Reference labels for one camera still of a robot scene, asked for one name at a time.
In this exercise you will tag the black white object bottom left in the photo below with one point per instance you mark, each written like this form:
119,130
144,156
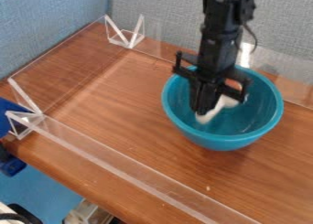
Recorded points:
13,214

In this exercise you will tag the white brown plush mushroom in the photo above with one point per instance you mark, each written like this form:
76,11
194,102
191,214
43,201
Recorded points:
224,103

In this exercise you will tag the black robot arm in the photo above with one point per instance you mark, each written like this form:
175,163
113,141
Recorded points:
226,16

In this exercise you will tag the blue clamp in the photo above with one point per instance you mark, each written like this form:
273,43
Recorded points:
10,165

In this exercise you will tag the clear acrylic front barrier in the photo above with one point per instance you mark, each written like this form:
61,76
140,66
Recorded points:
174,194

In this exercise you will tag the clear acrylic corner bracket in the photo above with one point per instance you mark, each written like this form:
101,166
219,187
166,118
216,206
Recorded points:
123,37

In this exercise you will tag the clear acrylic barrier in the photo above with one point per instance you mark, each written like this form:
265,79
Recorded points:
174,194
49,77
289,71

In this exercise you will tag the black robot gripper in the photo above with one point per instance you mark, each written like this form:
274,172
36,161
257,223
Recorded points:
210,71

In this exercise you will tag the blue plastic bowl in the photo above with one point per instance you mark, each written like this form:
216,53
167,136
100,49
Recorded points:
237,126

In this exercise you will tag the clear box under table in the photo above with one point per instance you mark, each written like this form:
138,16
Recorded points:
87,213

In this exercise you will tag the clear acrylic left barrier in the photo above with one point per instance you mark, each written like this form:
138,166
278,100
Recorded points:
49,77

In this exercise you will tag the clear acrylic back barrier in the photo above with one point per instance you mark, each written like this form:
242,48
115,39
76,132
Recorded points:
289,71

